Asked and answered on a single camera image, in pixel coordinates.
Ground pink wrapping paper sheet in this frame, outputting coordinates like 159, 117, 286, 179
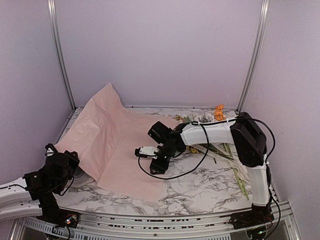
55, 83, 178, 202

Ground orange fake flower stem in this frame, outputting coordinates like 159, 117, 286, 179
213, 104, 226, 121

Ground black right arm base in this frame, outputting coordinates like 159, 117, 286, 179
229, 202, 275, 230

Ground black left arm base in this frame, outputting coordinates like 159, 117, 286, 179
36, 195, 80, 228

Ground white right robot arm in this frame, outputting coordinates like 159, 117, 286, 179
147, 112, 271, 224

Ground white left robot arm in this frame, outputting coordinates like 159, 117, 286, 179
0, 143, 80, 225

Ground white fake flower bunch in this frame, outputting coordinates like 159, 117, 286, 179
174, 114, 249, 200

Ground cream printed ribbon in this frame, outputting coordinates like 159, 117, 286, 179
207, 146, 250, 183

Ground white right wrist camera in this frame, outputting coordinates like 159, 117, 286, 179
134, 146, 159, 159

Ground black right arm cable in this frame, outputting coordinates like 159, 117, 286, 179
137, 117, 276, 180

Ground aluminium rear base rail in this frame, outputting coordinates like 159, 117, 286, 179
124, 104, 238, 111

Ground aluminium front rail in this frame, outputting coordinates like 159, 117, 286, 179
8, 201, 301, 240

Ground aluminium frame post right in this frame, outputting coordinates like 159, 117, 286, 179
236, 0, 270, 112

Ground aluminium frame post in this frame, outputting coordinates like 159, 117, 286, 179
236, 0, 270, 112
47, 0, 77, 111

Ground aluminium frame post left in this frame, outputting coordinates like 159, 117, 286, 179
47, 0, 77, 111

